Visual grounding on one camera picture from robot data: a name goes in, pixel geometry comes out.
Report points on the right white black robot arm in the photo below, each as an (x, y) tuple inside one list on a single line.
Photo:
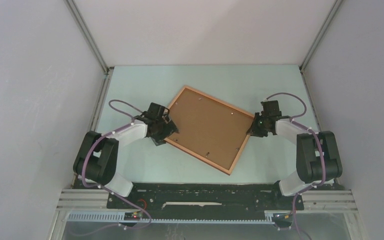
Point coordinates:
[(318, 159)]

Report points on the aluminium corner post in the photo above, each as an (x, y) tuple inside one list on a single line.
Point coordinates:
[(321, 33), (85, 31)]

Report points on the left aluminium corner post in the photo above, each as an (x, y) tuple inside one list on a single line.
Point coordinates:
[(85, 31)]

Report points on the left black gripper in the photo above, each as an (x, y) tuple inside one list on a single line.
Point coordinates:
[(170, 128)]

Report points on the right aluminium corner post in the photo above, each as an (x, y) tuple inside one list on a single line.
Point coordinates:
[(321, 33)]

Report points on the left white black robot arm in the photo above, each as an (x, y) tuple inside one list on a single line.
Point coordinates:
[(97, 158)]

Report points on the wooden picture frame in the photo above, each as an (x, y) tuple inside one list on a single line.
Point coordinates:
[(225, 169)]

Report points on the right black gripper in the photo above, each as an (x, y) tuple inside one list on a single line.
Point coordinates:
[(253, 131)]

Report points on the aluminium rail with cable duct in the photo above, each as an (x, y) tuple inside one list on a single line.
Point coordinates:
[(95, 204)]

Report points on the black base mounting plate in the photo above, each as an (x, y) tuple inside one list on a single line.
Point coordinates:
[(212, 202)]

